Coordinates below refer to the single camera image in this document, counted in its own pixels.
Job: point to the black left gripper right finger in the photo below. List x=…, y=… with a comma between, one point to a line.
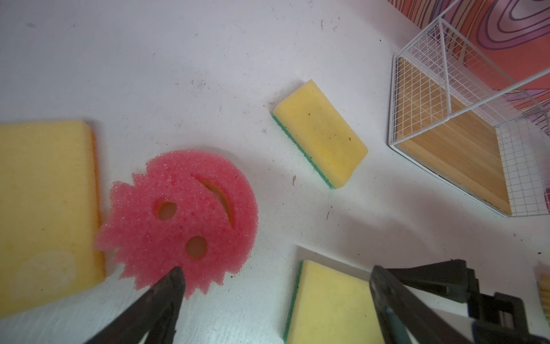
x=403, y=318

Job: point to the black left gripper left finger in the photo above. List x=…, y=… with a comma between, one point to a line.
x=152, y=318

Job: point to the pink smiley sponge left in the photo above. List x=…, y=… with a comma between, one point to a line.
x=191, y=208

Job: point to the pink smiley sponge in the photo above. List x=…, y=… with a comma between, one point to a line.
x=191, y=208
x=543, y=284

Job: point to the yellow green sponge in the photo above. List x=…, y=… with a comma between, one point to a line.
x=321, y=134
x=329, y=306

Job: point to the pink smiley sponge right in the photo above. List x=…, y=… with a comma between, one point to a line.
x=543, y=284

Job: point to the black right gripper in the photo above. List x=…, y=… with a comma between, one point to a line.
x=498, y=318

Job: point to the white wire wooden shelf rack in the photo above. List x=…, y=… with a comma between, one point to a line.
x=470, y=99

